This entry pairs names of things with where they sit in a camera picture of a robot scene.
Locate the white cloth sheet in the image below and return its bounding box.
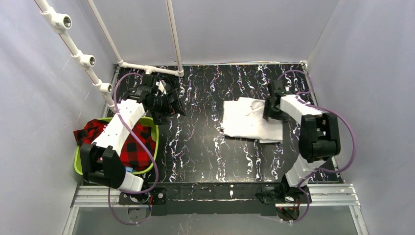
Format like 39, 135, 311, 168
221, 97, 283, 143

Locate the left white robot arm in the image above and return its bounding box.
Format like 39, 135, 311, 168
80, 73, 185, 194

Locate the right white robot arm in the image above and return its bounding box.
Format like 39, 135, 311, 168
256, 80, 341, 204

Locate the red black plaid cloth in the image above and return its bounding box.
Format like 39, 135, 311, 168
73, 118, 157, 172

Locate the green plastic basket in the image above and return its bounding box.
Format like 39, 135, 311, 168
73, 117, 160, 176

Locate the black coiled cable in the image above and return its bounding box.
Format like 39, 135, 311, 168
159, 73, 180, 98

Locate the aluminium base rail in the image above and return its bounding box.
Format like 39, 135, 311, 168
62, 184, 368, 235

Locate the white PVC pipe frame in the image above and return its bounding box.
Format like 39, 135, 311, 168
34, 0, 185, 109

